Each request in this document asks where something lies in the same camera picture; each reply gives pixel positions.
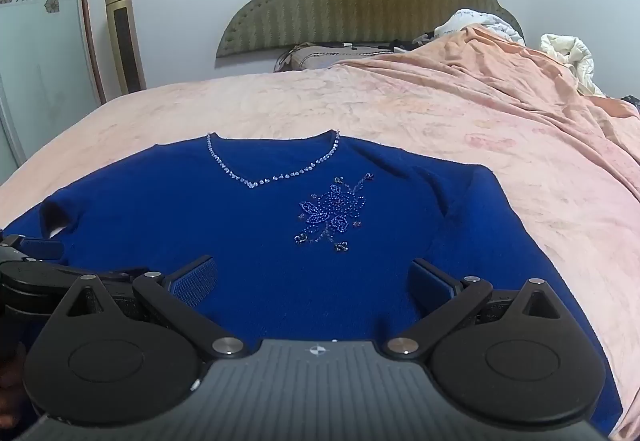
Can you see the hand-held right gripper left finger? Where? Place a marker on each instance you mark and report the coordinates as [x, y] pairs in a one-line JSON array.
[[196, 282]]

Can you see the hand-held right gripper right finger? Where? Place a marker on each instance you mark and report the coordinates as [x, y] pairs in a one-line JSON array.
[[429, 283]]

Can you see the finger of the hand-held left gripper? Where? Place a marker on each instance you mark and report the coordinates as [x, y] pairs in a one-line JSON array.
[[42, 249]]

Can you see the blue beaded sweater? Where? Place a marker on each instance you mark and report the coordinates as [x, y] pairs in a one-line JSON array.
[[260, 221]]

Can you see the flower print wardrobe door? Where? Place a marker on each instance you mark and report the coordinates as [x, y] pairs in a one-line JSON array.
[[35, 51]]

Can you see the pink floral bed sheet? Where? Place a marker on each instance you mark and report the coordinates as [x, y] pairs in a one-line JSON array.
[[350, 101]]

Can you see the beige bag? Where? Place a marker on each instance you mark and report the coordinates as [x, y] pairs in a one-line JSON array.
[[310, 57]]

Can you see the white quilt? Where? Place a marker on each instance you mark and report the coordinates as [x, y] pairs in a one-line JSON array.
[[475, 21]]

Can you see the cream blanket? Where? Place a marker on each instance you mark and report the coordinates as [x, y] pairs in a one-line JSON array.
[[570, 55]]

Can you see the dark object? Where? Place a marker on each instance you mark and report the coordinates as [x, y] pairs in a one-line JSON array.
[[633, 104]]

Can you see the gold black upright frame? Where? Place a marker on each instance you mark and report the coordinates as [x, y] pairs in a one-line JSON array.
[[125, 36]]

